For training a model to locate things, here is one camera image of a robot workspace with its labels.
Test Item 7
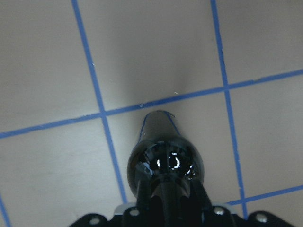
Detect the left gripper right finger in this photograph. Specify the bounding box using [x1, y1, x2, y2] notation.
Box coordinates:
[188, 179, 212, 210]

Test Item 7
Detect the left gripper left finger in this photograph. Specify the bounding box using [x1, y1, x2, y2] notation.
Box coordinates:
[136, 180, 156, 213]

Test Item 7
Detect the dark wine bottle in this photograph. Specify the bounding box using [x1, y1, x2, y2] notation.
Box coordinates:
[126, 110, 205, 227]

